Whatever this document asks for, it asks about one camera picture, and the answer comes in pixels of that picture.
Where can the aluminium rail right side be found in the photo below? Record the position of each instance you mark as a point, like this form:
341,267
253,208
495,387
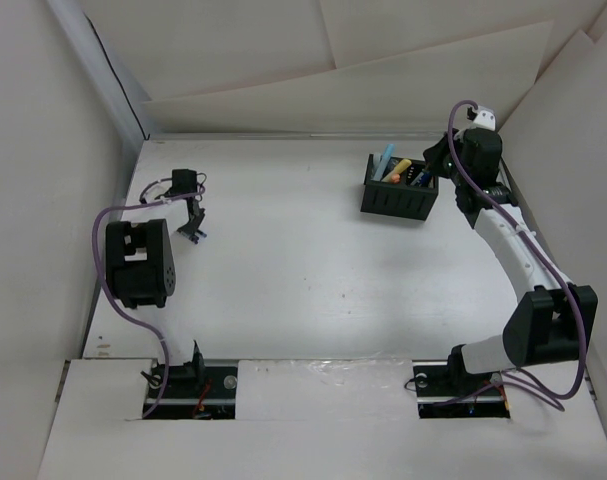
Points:
518,200

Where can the black slotted organizer container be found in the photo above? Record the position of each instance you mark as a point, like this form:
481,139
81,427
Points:
409,198

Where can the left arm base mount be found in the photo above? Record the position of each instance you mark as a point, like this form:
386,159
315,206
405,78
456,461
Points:
197,390

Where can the green cap highlighter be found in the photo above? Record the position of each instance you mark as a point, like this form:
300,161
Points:
376,159

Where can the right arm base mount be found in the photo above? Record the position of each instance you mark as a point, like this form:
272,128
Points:
445,390

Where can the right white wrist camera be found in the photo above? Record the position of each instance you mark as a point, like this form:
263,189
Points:
481,118

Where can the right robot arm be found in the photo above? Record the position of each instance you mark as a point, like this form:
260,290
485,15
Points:
470,200

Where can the orange cap highlighter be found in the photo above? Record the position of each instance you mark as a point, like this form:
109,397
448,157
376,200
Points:
393,178

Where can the yellow cap highlighter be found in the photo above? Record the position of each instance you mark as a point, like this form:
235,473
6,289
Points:
401,166

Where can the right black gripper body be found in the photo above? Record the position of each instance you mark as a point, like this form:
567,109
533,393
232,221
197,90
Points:
439,163

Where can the blue cap highlighter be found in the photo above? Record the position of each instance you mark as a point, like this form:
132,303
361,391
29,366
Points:
387,163

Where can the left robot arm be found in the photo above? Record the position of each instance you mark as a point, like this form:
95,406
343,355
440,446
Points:
132,254

